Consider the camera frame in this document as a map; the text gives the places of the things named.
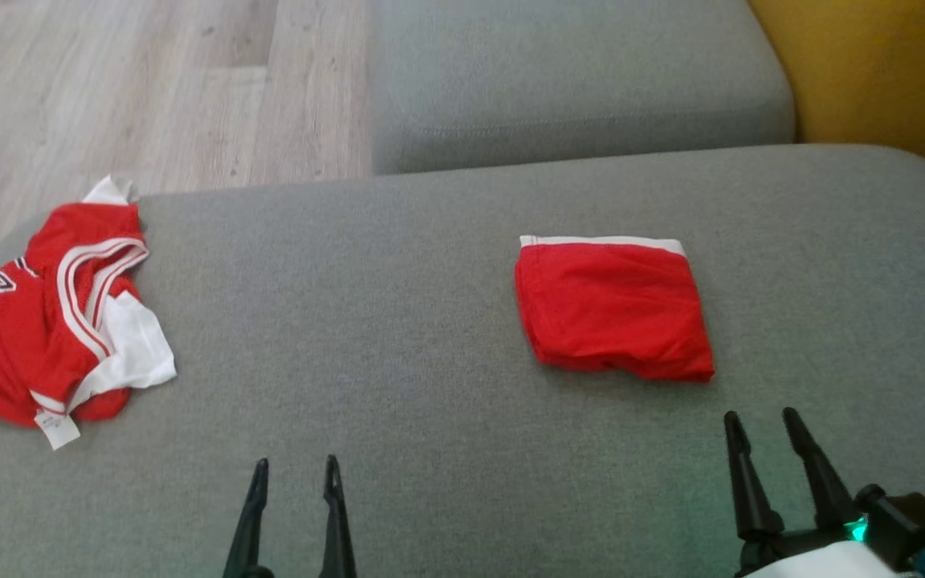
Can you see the large grey sofa seat cushion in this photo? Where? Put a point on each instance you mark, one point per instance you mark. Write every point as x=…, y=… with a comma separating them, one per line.
x=390, y=321

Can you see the red white basketball jersey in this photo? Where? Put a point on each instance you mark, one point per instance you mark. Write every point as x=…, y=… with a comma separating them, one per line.
x=21, y=353

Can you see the mustard yellow panel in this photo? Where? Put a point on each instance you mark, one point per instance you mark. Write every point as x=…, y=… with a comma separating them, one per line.
x=880, y=72

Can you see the red shorts with white stripes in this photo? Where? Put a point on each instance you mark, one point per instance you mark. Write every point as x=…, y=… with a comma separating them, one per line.
x=615, y=313

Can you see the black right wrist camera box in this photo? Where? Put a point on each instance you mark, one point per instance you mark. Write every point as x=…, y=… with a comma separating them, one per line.
x=908, y=522

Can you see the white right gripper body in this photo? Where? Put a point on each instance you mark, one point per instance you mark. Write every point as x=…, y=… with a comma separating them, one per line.
x=816, y=558

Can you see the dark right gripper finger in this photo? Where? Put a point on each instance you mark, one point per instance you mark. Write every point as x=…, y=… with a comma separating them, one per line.
x=751, y=490
x=824, y=482

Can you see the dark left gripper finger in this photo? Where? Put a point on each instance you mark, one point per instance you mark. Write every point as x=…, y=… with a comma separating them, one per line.
x=250, y=530
x=337, y=530

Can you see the small grey sofa cushion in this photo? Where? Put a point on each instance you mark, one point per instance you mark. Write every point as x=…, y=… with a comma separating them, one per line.
x=575, y=72

